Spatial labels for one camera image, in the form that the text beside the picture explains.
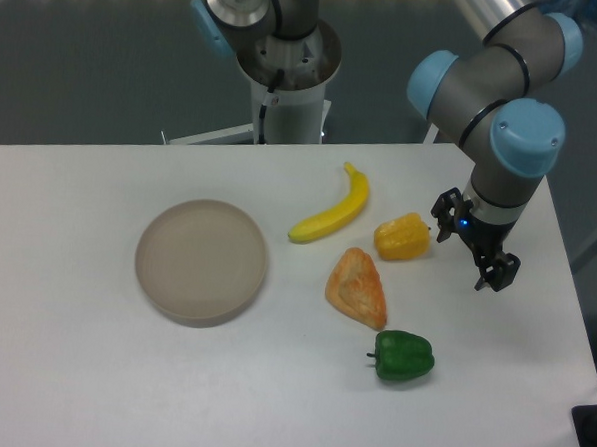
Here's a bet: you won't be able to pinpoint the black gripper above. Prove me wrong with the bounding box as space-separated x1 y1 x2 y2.
431 188 521 292

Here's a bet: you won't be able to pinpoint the green bell pepper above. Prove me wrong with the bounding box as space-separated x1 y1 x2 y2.
367 330 436 382

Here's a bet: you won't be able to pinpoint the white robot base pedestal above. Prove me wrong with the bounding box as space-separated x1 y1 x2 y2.
167 19 342 145

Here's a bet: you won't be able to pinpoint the grey robot arm, blue caps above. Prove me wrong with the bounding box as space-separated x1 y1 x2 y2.
191 0 583 291

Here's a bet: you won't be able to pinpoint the yellow bell pepper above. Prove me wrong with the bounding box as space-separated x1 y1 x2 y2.
373 212 431 261

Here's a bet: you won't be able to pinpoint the black device at table edge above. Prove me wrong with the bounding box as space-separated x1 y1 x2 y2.
571 405 597 447

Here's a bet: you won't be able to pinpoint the black cable on pedestal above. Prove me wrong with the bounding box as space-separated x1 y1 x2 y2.
256 67 287 147

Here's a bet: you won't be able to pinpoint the yellow banana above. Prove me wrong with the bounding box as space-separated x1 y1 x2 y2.
287 162 370 244

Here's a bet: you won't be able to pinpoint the beige round plate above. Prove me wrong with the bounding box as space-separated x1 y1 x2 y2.
134 199 269 327

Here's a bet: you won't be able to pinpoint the orange triangular pastry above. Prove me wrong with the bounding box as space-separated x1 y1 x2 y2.
325 247 387 331

